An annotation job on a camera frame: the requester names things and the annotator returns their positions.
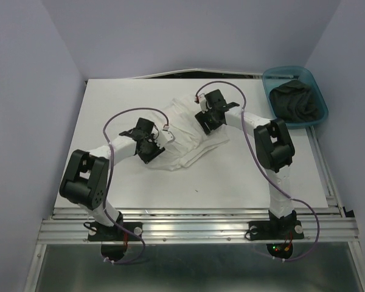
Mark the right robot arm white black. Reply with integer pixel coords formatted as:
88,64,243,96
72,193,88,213
195,89,295,237

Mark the teal plastic basket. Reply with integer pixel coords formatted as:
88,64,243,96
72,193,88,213
262,66,329,129

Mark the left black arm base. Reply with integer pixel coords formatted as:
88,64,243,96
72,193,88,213
83,212,143,264

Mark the aluminium rail frame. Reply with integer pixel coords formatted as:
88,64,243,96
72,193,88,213
24,71,365,292

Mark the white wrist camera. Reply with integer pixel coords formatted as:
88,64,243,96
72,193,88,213
155,130,175,148
195,94,208,113

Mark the white pleated skirt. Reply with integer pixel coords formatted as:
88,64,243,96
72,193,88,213
146,95,229,171

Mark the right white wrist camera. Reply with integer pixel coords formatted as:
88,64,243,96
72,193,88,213
195,94,208,113

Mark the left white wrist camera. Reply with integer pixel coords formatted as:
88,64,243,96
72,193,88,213
155,130,175,148

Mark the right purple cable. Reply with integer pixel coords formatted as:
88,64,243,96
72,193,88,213
194,80,321,263

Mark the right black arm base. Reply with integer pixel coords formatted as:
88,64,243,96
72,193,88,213
245,210,305,260

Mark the black folded skirt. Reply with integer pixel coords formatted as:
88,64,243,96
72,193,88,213
269,80,320,123

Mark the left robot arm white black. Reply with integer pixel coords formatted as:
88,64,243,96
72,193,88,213
59,118,175,240

